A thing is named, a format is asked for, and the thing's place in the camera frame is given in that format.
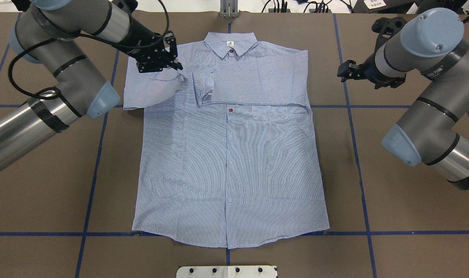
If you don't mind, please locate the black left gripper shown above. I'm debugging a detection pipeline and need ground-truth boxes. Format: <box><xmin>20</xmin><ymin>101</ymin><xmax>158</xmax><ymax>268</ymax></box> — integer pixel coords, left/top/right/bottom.
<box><xmin>135</xmin><ymin>33</ymin><xmax>184</xmax><ymax>73</ymax></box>

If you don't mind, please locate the light blue striped shirt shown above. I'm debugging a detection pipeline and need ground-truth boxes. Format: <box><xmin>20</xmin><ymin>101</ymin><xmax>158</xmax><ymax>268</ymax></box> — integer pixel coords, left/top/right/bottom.
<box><xmin>123</xmin><ymin>33</ymin><xmax>330</xmax><ymax>249</ymax></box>

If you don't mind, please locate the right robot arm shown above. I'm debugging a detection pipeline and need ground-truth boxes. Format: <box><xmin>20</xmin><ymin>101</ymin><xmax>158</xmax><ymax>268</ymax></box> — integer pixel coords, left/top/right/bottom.
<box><xmin>337</xmin><ymin>7</ymin><xmax>469</xmax><ymax>194</ymax></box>

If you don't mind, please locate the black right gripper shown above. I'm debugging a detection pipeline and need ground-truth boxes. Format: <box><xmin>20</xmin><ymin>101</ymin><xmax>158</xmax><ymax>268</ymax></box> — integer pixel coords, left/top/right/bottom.
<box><xmin>337</xmin><ymin>17</ymin><xmax>406</xmax><ymax>90</ymax></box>

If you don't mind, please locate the aluminium frame post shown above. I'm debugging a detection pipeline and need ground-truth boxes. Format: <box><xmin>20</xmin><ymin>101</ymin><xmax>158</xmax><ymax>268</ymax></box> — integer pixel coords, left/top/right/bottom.
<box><xmin>220</xmin><ymin>0</ymin><xmax>239</xmax><ymax>18</ymax></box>

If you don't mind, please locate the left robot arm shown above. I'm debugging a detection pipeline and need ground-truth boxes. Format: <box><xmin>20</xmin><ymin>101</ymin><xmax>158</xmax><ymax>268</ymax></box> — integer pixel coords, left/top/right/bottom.
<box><xmin>0</xmin><ymin>0</ymin><xmax>183</xmax><ymax>172</ymax></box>

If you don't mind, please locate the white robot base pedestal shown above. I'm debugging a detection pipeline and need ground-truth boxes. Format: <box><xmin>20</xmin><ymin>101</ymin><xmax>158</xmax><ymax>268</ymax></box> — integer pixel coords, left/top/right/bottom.
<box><xmin>176</xmin><ymin>265</ymin><xmax>278</xmax><ymax>278</ymax></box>

